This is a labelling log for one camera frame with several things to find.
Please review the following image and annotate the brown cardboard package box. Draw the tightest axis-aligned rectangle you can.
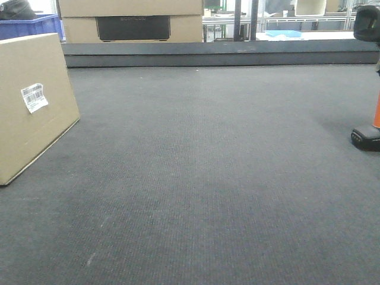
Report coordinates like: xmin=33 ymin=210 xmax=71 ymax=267
xmin=1 ymin=33 xmax=80 ymax=186

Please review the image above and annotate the orange black barcode scanner gun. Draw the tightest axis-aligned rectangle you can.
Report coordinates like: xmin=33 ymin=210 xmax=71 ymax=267
xmin=350 ymin=1 xmax=379 ymax=151

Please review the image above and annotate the lower carton with black print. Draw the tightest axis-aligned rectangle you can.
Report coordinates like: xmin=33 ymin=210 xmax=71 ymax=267
xmin=62 ymin=15 xmax=203 ymax=43

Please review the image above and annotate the light blue plastic tray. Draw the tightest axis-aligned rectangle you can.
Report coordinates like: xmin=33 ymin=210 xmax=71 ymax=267
xmin=265 ymin=30 xmax=303 ymax=38

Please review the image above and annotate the white barcode label sticker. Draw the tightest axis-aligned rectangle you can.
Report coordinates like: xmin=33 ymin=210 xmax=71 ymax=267
xmin=21 ymin=83 xmax=49 ymax=113

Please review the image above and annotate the beige bin on shelf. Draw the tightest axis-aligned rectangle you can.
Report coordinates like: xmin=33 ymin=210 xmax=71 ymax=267
xmin=294 ymin=0 xmax=327 ymax=17

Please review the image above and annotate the blue plastic crate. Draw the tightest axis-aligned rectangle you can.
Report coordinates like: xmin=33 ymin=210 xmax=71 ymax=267
xmin=1 ymin=14 xmax=65 ymax=40

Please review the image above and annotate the black cap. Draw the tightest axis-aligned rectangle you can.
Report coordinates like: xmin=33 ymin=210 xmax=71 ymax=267
xmin=1 ymin=0 xmax=36 ymax=20

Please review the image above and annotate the left black vertical post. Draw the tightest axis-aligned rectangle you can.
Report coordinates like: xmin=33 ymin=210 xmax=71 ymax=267
xmin=233 ymin=0 xmax=241 ymax=42

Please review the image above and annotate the black vertical post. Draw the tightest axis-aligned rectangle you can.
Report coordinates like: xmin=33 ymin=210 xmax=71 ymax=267
xmin=233 ymin=0 xmax=241 ymax=42
xmin=250 ymin=0 xmax=259 ymax=42

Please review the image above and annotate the right black vertical post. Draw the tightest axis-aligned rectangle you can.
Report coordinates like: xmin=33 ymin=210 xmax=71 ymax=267
xmin=250 ymin=0 xmax=259 ymax=42

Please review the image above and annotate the grey raised table edge rail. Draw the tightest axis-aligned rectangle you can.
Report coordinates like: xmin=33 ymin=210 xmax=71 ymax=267
xmin=62 ymin=39 xmax=379 ymax=68

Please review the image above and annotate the metal workbench shelf frame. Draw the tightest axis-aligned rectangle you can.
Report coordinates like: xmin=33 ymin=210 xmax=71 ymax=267
xmin=202 ymin=12 xmax=356 ymax=31

